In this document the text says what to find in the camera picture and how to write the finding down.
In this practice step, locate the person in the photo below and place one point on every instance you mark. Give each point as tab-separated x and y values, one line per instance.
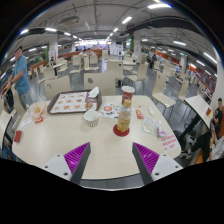
7	152
20	76
201	143
219	111

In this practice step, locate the colourful printed paper sheet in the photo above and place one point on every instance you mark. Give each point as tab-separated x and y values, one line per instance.
107	109

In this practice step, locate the brown fried food piece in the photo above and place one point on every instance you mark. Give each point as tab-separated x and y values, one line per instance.
89	106

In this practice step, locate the beige chair with round hole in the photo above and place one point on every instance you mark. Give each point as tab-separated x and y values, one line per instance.
58	87
101	82

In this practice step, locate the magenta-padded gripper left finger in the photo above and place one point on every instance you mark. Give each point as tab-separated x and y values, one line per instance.
55	165

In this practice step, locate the clear yellow-capped tea bottle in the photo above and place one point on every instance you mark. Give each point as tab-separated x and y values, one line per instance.
124	121

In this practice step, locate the flat round red coaster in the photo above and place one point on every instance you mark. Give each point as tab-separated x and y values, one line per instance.
116	133

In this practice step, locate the white and red table sticker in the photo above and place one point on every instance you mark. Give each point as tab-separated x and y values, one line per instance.
169	143

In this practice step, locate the clear plastic food bag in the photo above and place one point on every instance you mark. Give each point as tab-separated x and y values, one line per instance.
37	110

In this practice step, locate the printed paper tray liner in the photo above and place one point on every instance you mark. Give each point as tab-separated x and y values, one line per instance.
68	102

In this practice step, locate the ceiling strip lights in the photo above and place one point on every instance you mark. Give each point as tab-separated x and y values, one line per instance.
159	6

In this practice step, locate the clear plastic wrapper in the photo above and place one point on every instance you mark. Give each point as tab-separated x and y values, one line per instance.
151	126

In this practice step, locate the red paper packet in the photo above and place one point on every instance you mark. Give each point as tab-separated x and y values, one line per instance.
18	136

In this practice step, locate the ceiling air conditioner unit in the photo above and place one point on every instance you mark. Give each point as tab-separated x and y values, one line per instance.
69	21

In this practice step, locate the white patterned paper cup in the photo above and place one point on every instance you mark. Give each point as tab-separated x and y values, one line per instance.
91	118

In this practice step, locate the red paper cup with lid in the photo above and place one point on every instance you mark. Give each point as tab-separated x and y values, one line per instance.
127	93

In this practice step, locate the small white packet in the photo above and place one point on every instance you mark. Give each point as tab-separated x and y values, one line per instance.
150	111

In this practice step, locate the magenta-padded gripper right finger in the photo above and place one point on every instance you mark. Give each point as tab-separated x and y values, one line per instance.
165	165

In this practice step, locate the white crumpled napkin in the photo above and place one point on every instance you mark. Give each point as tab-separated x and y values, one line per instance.
93	92

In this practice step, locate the far beige chairs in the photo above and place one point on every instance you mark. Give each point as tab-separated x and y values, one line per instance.
141	71

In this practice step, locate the white printed card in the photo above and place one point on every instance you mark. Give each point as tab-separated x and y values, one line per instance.
25	123

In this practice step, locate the dark brown food tray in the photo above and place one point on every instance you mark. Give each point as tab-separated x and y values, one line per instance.
50	108

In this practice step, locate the small red sauce packet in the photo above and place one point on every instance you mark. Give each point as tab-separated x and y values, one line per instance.
39	120
139	114

